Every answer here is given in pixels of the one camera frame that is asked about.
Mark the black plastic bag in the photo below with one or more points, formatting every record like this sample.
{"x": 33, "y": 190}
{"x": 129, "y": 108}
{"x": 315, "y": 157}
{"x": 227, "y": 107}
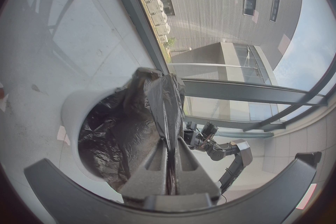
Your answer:
{"x": 165, "y": 112}

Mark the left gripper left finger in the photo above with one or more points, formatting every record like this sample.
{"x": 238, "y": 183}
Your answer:
{"x": 151, "y": 181}

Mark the window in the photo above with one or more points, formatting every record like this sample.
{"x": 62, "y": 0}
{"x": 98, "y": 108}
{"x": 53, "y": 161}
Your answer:
{"x": 236, "y": 89}

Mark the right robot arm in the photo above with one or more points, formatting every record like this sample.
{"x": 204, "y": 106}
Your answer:
{"x": 242, "y": 150}

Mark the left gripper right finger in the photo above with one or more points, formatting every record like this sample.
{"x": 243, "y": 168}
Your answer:
{"x": 190, "y": 178}

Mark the white trash bin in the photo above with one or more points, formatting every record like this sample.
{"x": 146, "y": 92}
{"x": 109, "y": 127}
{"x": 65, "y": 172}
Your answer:
{"x": 70, "y": 112}

